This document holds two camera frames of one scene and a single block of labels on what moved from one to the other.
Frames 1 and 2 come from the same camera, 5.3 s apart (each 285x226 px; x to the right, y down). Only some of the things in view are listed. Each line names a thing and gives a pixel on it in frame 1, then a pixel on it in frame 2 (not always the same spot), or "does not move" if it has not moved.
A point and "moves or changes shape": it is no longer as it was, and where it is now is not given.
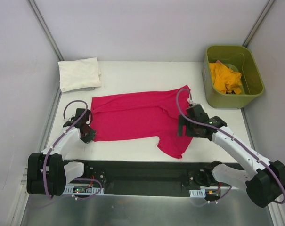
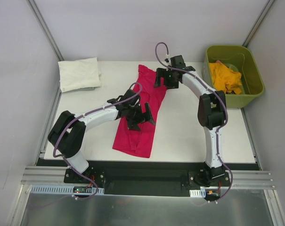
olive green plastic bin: [240, 58] does not move
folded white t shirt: [79, 74] does not move
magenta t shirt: [152, 115] moves or changes shape
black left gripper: [88, 135] -> [137, 116]
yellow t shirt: [224, 80] does not move
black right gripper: [181, 125] -> [164, 76]
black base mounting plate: [148, 178] does not move
